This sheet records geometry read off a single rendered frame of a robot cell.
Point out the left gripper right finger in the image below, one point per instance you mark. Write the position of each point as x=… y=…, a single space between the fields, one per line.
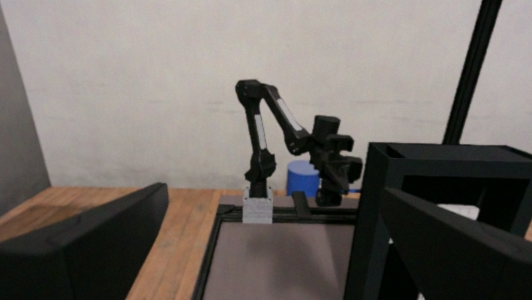
x=453 y=257

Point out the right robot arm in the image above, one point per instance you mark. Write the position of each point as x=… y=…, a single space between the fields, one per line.
x=297 y=139

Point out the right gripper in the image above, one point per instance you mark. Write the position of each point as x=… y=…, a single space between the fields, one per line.
x=333 y=170

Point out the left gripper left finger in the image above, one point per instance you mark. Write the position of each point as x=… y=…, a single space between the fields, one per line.
x=95 y=255

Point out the black rack frame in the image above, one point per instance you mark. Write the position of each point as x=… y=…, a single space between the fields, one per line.
x=498 y=200

